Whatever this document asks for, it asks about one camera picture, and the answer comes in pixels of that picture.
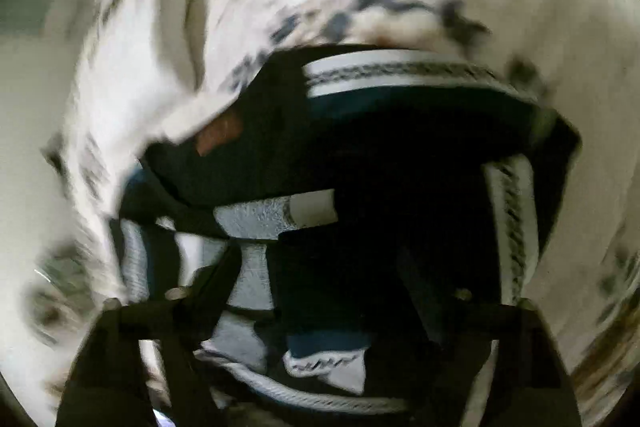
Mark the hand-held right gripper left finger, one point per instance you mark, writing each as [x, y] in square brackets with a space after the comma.
[202, 294]

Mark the dark striped sweater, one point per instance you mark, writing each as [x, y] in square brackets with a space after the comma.
[400, 157]

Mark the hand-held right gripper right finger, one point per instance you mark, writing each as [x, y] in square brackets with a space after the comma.
[492, 322]

